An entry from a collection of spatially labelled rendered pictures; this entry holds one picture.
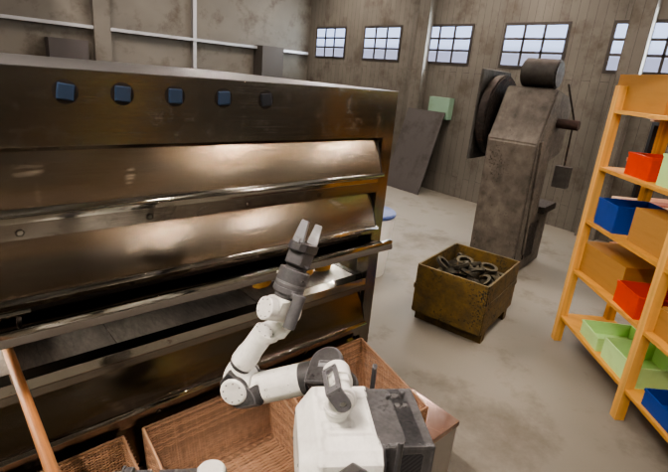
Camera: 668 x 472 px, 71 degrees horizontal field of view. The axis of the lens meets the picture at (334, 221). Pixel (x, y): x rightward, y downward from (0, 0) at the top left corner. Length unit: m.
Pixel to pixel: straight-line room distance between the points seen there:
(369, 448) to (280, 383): 0.38
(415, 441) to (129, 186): 1.10
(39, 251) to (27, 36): 9.20
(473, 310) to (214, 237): 2.90
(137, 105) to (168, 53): 9.80
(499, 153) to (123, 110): 4.77
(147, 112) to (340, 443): 1.09
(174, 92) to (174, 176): 0.27
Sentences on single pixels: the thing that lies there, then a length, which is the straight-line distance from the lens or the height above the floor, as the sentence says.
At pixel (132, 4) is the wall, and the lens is 11.16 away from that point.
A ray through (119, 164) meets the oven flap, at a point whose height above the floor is 1.83.
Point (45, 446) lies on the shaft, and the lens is 1.47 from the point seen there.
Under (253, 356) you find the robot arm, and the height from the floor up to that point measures 1.38.
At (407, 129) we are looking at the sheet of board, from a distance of 10.08.
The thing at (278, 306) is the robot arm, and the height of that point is 1.54.
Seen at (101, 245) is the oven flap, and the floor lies 1.57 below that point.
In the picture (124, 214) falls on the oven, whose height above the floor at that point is 1.67.
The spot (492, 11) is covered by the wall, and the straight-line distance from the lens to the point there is 9.59.
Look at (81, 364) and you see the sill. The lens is 1.79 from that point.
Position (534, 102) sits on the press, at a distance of 5.87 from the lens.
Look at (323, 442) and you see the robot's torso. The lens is 1.11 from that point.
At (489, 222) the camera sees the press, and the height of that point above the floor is 0.61.
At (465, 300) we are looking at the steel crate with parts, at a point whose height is 0.39.
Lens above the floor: 2.15
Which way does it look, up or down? 17 degrees down
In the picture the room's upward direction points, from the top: 5 degrees clockwise
